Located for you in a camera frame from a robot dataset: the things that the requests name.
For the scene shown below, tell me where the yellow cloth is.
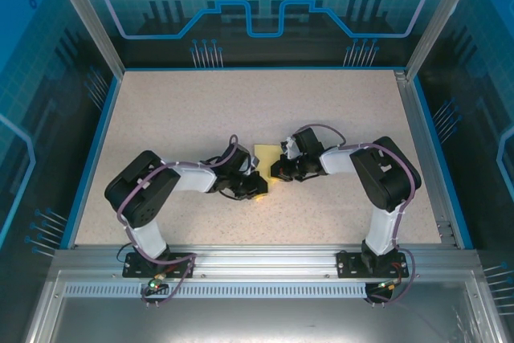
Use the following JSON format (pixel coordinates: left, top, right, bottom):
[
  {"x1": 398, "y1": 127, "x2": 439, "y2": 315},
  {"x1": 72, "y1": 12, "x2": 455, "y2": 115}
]
[{"x1": 253, "y1": 142, "x2": 284, "y2": 192}]

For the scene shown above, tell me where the grey metal sheet tray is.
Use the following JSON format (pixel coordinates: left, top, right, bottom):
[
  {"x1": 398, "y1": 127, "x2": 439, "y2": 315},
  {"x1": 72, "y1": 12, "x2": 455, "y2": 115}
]
[{"x1": 23, "y1": 269, "x2": 501, "y2": 343}]

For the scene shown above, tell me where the thin blue table edge trim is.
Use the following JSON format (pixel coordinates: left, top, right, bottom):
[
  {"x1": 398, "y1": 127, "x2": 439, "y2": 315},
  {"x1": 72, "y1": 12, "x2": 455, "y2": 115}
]
[{"x1": 122, "y1": 66, "x2": 407, "y2": 72}]

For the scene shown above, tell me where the long aluminium frame rail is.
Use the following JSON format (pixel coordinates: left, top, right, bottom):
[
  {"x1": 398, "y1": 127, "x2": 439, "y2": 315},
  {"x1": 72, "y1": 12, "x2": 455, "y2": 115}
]
[{"x1": 51, "y1": 243, "x2": 483, "y2": 280}]

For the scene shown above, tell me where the slotted grey cable duct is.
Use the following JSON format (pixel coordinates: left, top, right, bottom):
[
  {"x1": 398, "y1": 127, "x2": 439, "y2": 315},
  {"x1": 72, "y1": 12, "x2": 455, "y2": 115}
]
[{"x1": 63, "y1": 283, "x2": 370, "y2": 299}]

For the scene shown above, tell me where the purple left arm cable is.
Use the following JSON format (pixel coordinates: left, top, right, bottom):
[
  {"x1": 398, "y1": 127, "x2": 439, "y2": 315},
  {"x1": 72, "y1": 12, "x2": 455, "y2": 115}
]
[{"x1": 116, "y1": 135, "x2": 241, "y2": 308}]

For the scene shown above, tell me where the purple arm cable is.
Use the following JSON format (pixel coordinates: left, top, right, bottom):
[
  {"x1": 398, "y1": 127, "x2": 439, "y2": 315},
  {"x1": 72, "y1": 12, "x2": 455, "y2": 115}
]
[
  {"x1": 116, "y1": 135, "x2": 241, "y2": 308},
  {"x1": 289, "y1": 122, "x2": 419, "y2": 306}
]

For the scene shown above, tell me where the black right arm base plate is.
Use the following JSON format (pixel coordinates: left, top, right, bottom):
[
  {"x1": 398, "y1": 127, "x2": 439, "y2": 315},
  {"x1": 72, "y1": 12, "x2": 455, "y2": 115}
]
[{"x1": 336, "y1": 251, "x2": 406, "y2": 279}]

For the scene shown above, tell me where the aluminium side rail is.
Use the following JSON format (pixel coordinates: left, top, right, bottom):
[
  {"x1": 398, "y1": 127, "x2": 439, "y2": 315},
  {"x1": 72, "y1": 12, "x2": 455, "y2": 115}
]
[{"x1": 393, "y1": 69, "x2": 461, "y2": 250}]

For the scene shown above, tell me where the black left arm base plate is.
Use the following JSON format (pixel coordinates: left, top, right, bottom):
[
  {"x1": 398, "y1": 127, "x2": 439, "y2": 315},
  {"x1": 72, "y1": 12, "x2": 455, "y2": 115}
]
[{"x1": 122, "y1": 251, "x2": 197, "y2": 279}]

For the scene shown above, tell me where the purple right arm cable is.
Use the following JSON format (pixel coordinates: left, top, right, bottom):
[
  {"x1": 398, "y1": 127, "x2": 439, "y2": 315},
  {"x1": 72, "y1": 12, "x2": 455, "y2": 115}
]
[{"x1": 289, "y1": 122, "x2": 419, "y2": 306}]

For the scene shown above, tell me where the aluminium frame post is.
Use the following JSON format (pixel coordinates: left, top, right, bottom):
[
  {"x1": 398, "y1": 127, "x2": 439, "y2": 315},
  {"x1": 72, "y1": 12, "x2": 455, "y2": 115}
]
[
  {"x1": 44, "y1": 0, "x2": 126, "y2": 79},
  {"x1": 403, "y1": 0, "x2": 485, "y2": 81}
]

